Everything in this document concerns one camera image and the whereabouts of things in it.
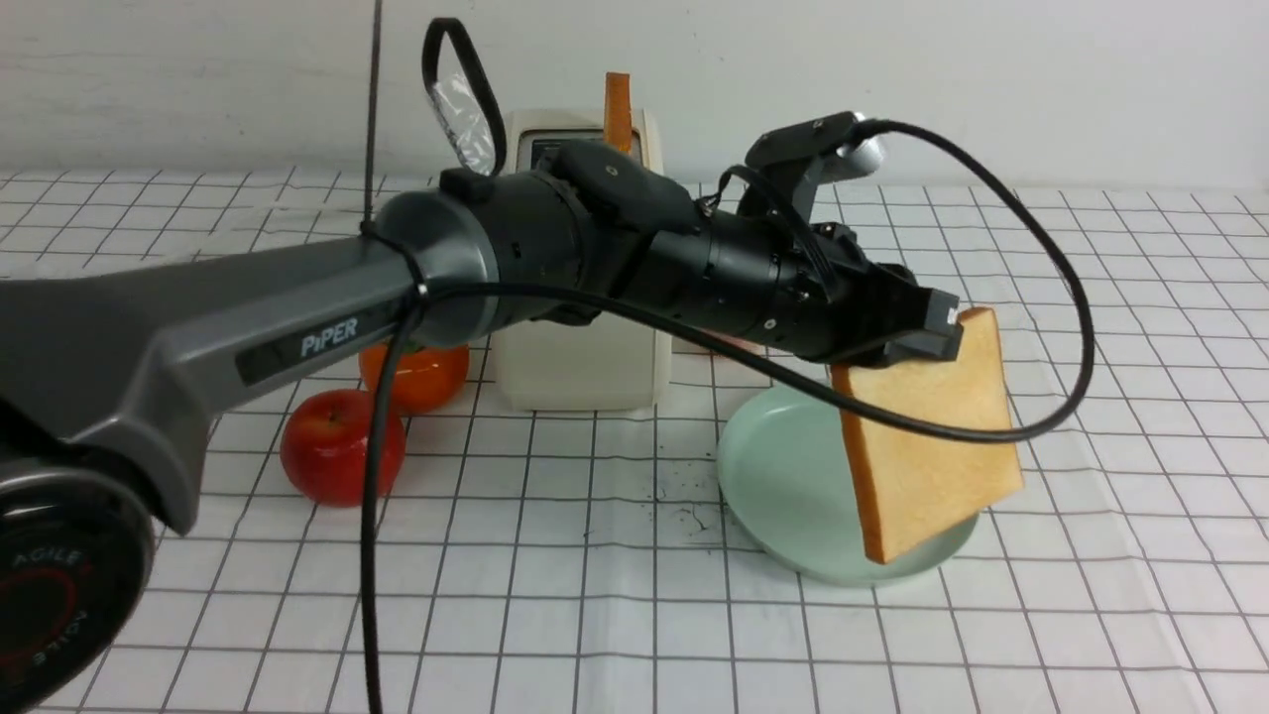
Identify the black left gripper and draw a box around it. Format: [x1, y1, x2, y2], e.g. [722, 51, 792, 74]
[764, 223, 964, 369]

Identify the toast slice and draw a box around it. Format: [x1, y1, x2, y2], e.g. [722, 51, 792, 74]
[603, 71, 635, 155]
[831, 306, 1025, 564]

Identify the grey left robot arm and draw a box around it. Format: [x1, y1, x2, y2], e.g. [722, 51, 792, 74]
[1, 141, 961, 713]

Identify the cream white two-slot toaster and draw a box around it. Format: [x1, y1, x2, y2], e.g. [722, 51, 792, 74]
[490, 109, 673, 412]

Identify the pink peach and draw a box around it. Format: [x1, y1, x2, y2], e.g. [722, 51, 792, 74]
[709, 331, 765, 354]

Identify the light green plate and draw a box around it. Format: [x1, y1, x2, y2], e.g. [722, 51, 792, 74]
[716, 386, 978, 588]

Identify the orange persimmon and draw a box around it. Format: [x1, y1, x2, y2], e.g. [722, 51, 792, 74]
[390, 342, 470, 416]

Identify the red apple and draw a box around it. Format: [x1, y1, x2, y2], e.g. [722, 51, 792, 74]
[280, 389, 376, 509]

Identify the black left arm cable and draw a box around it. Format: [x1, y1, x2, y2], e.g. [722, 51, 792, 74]
[359, 18, 1096, 714]

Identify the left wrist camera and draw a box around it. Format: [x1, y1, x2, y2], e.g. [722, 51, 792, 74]
[744, 110, 884, 219]

